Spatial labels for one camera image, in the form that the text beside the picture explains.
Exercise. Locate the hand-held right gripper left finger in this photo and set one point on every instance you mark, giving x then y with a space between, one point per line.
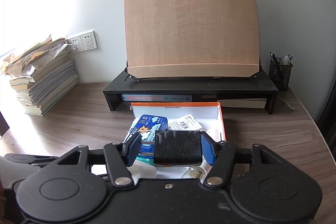
133 149

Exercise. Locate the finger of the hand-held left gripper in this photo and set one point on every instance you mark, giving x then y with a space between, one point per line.
26 158

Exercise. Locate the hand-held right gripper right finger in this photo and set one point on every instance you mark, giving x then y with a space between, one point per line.
209 149

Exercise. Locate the blue tissue pack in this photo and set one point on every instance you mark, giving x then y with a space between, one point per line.
151 124

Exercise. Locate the black charger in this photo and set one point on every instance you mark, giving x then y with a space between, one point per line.
178 148

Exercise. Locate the orange and white cardboard box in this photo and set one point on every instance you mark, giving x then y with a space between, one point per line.
183 111

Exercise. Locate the green and white bandage box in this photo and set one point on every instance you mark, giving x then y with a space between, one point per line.
144 158

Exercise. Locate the large white plug adapter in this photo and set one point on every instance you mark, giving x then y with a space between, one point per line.
194 172

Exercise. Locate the white carton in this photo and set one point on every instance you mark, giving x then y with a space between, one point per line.
185 123

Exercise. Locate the beige book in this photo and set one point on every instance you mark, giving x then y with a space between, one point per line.
242 103

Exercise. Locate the black desk riser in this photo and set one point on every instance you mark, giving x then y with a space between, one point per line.
183 86

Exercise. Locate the stack of books and papers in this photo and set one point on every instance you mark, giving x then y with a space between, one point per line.
44 77

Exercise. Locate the small clear plastic strip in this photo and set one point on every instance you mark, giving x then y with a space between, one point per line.
287 104

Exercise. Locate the black mesh pen holder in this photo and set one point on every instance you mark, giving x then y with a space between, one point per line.
281 77

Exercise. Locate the black pen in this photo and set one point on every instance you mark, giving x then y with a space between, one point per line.
273 57

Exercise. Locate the white pen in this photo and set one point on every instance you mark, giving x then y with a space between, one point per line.
285 60

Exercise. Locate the wooden book stand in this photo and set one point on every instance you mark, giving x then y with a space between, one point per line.
191 29

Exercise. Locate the dark curtain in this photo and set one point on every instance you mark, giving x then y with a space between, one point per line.
329 98

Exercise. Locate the white wall socket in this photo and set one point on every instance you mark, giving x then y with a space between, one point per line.
76 43
88 40

